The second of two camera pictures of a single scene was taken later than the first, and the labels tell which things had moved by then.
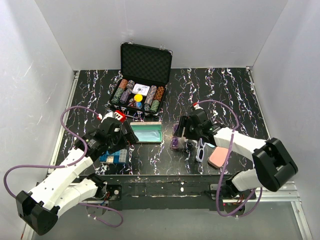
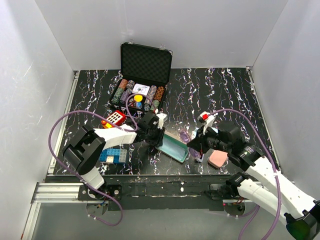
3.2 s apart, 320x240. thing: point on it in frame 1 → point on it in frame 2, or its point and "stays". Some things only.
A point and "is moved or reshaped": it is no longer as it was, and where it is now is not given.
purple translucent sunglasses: x=177 y=143 → x=185 y=137
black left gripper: x=130 y=135 → x=155 y=142
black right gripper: x=184 y=121 → x=198 y=143
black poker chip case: x=145 y=73 stays
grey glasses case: x=148 y=132 is moved or reshaped
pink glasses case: x=218 y=157 stays
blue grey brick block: x=120 y=157 stays
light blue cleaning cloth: x=148 y=133 is moved or reshaped
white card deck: x=141 y=89 stays
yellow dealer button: x=138 y=97 stays
